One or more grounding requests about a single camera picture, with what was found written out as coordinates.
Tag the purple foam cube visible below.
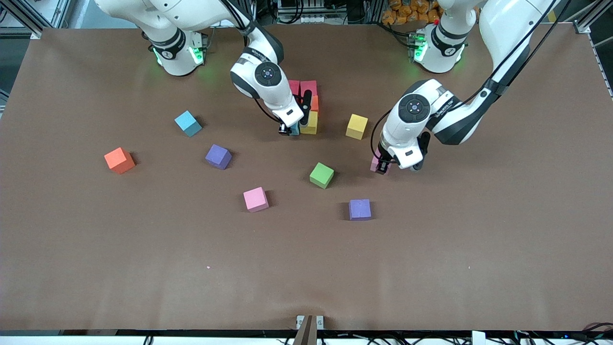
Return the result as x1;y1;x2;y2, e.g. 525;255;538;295
205;144;233;170
349;199;373;221

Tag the green foam cube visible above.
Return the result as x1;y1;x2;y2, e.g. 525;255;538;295
309;162;335;189

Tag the orange snack bag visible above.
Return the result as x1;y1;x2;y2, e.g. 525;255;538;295
382;0;443;25

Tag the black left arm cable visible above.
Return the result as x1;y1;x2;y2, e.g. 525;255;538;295
370;109;405;159

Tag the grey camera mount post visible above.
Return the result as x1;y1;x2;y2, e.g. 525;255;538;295
292;314;325;345

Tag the aluminium frame rail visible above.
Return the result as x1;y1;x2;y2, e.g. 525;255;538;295
0;0;72;40
575;0;613;101

